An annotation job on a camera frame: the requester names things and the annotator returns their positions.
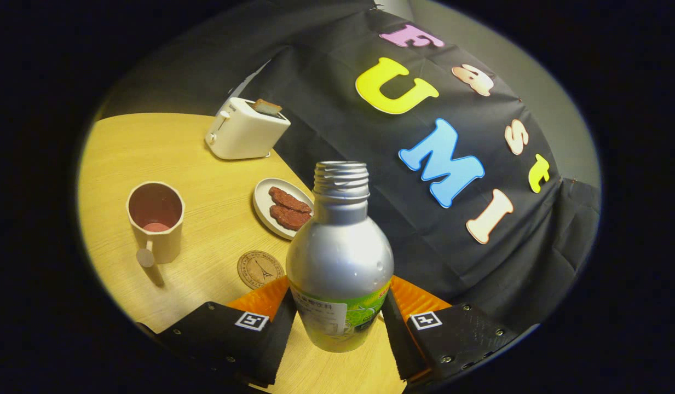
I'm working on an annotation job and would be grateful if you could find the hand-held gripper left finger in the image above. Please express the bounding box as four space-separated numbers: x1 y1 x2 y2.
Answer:
136 275 298 388

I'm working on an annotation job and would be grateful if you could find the wooden table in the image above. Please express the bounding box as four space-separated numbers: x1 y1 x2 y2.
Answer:
77 112 406 394

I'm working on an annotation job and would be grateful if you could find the silver bottle with green label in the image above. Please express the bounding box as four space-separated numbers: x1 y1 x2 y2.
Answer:
286 161 395 353

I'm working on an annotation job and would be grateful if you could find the white plate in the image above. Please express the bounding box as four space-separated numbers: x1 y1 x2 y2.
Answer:
252 178 315 241

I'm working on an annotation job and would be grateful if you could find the white toaster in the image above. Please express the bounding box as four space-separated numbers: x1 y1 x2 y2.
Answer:
205 97 291 160

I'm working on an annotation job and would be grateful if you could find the brown meat slice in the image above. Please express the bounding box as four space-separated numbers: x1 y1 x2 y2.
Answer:
269 205 311 231
269 186 313 214

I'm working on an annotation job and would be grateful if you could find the round cork coaster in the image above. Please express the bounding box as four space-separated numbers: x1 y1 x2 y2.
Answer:
237 250 286 290

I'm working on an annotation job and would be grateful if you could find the toasted bread slice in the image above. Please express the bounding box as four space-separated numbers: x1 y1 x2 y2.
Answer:
252 98 283 117

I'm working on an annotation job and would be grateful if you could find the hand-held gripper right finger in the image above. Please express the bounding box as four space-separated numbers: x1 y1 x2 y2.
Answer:
380 275 538 386

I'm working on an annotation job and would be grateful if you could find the beige cup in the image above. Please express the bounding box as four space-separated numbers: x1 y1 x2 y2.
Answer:
126 181 186 269

